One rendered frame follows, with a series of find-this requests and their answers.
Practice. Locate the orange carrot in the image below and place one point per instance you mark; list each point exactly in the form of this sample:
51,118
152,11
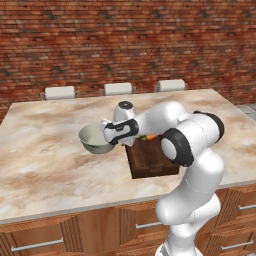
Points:
151,136

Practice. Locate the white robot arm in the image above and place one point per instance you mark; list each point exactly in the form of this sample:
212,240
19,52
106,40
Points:
200,173

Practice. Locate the white stool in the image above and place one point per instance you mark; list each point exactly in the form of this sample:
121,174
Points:
60,92
118,89
171,85

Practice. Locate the wooden drawer front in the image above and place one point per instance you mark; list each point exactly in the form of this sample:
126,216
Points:
230,236
248,198
36,233
146,215

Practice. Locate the dark wooden tray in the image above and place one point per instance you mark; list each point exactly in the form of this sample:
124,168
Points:
146,160

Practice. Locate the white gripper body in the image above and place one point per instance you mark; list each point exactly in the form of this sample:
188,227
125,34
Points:
109,133

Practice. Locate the grey-green bowl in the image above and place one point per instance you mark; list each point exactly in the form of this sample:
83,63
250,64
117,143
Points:
90,137

